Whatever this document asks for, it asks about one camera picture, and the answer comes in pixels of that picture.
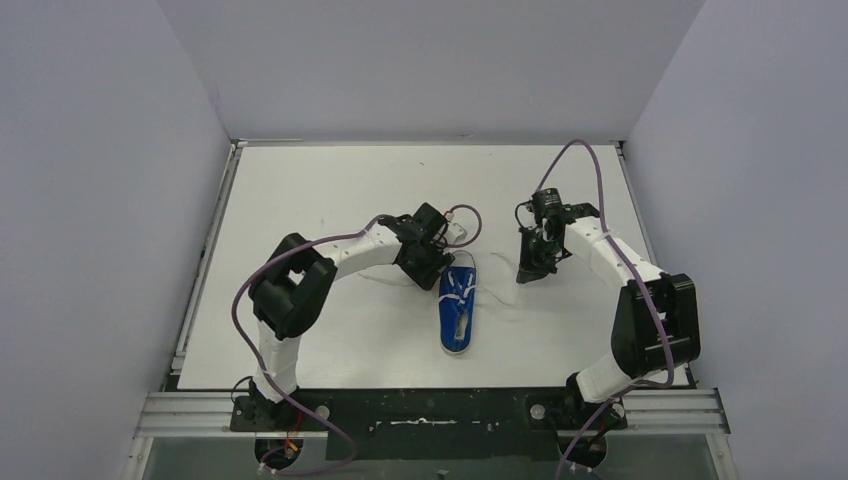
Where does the blue canvas sneaker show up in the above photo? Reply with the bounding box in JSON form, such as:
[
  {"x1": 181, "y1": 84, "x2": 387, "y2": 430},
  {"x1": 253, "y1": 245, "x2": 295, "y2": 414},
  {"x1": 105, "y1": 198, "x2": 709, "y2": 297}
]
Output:
[{"x1": 437, "y1": 252, "x2": 475, "y2": 355}]

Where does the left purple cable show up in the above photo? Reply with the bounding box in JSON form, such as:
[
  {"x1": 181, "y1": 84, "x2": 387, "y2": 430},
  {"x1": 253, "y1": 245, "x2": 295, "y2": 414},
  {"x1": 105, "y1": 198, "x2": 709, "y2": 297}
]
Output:
[{"x1": 230, "y1": 203, "x2": 484, "y2": 478}]

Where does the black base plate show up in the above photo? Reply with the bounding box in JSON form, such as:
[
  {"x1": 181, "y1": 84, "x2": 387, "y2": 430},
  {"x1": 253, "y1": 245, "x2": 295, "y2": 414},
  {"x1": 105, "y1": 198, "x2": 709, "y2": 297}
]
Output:
[{"x1": 228, "y1": 387, "x2": 627, "y2": 465}]

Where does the aluminium front rail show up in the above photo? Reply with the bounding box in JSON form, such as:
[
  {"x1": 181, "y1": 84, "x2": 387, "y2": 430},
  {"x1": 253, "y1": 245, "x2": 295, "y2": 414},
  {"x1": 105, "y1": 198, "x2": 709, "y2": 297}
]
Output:
[{"x1": 132, "y1": 390, "x2": 730, "y2": 439}]

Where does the right side aluminium rail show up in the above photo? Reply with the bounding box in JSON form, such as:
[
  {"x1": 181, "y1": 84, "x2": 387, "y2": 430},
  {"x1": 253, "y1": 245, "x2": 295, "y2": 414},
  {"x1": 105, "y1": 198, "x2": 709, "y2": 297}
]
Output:
[{"x1": 612, "y1": 140, "x2": 657, "y2": 262}]

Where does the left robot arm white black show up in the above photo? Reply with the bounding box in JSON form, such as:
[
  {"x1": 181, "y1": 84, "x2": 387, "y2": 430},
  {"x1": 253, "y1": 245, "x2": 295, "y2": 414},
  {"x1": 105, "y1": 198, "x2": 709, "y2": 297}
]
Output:
[{"x1": 240, "y1": 203, "x2": 468, "y2": 427}]

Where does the left side aluminium rail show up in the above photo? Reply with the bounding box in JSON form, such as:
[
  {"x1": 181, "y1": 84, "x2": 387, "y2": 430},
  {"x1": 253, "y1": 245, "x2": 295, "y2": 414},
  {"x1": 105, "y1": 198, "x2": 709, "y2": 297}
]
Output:
[{"x1": 170, "y1": 140, "x2": 246, "y2": 375}]

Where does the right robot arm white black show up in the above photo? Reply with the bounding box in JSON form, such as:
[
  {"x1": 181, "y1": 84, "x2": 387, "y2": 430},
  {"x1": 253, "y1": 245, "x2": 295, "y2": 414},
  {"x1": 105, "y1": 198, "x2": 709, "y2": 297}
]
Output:
[{"x1": 516, "y1": 188, "x2": 701, "y2": 427}]

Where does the aluminium rail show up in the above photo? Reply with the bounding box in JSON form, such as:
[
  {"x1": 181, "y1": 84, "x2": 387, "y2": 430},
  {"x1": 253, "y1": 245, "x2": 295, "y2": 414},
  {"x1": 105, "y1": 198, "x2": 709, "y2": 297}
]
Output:
[
  {"x1": 612, "y1": 140, "x2": 657, "y2": 262},
  {"x1": 170, "y1": 140, "x2": 246, "y2": 375},
  {"x1": 132, "y1": 390, "x2": 730, "y2": 439}
]

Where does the white shoelace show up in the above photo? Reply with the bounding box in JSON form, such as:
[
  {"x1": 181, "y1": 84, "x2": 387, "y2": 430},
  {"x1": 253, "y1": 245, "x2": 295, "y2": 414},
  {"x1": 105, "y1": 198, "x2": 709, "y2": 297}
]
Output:
[{"x1": 447, "y1": 250, "x2": 519, "y2": 308}]

